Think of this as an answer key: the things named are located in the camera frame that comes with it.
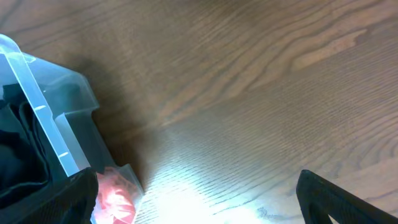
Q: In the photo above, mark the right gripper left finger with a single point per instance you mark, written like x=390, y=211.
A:
x=71, y=200

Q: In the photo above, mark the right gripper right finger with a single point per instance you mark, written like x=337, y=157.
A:
x=322, y=201

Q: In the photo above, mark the pink cloth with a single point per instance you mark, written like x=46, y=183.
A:
x=114, y=201

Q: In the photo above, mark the black garment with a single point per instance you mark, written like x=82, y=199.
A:
x=24, y=166

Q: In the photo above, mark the clear plastic storage bin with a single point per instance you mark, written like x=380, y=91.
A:
x=63, y=103

